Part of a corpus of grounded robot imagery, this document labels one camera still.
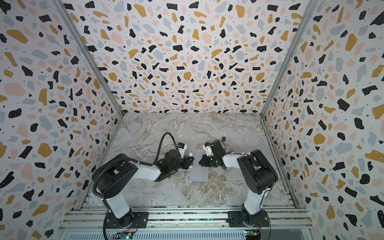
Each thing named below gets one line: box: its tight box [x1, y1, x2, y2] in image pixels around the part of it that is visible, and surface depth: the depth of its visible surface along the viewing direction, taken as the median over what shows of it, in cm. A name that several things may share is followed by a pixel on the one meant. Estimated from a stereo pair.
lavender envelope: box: [190, 149, 209, 182], surface depth 92 cm
